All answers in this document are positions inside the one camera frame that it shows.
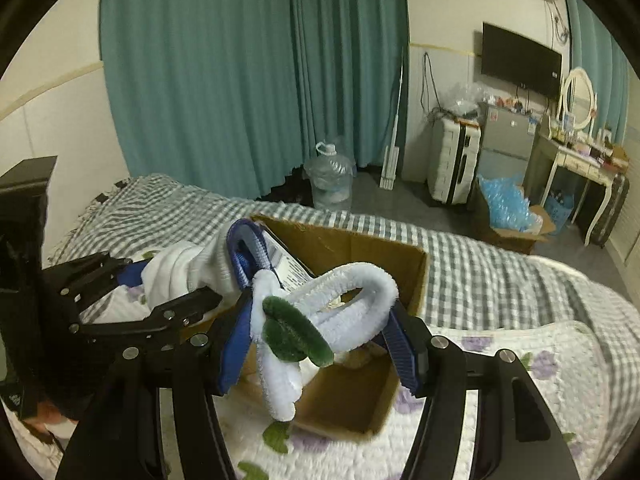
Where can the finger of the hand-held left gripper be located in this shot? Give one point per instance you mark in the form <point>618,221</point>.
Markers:
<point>95,272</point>
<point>165,320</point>

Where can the white ribbed suitcase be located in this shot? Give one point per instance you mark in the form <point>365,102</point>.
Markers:
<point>450,160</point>

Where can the cardboard box of bottles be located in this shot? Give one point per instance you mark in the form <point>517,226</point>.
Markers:
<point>515,240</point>

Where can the wide teal curtain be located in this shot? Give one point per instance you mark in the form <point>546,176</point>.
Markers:
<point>200,70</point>

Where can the white green chenille flower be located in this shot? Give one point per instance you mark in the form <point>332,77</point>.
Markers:
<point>350,285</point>

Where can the small grey fridge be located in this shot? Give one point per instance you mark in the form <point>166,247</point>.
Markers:
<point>507,135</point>

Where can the brown cardboard box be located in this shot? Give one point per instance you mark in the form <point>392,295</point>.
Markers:
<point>345,245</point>

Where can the narrow teal curtain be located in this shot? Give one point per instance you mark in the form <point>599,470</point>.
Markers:
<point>600,75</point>

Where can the pile of blue plastic bottles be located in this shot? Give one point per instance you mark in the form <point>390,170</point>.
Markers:
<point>505,205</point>

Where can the black wall television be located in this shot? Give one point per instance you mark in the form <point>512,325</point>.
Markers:
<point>520,62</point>

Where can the clear plastic water jug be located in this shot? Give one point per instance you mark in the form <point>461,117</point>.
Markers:
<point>330,180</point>

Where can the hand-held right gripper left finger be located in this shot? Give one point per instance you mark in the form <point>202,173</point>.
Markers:
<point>235,345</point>

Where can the dark cloth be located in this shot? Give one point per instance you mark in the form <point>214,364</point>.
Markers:
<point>290,187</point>

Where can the white floral quilt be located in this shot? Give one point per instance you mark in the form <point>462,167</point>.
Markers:
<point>500,460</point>

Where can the oval white framed mirror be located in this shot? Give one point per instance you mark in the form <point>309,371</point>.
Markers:
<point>577,97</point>

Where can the clear plastic bag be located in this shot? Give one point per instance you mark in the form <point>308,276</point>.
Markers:
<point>462,100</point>

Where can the white dressing table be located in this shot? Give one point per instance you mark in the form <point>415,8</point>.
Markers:
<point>575,160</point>

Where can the blue plastic basket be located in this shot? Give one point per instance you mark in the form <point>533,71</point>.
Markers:
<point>559,209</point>

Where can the white sock with blue cuff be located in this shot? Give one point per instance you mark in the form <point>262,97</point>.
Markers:
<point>185,265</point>

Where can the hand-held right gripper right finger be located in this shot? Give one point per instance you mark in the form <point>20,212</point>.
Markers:
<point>402,347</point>

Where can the grey checked blanket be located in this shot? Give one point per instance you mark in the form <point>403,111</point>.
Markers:
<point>475,270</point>

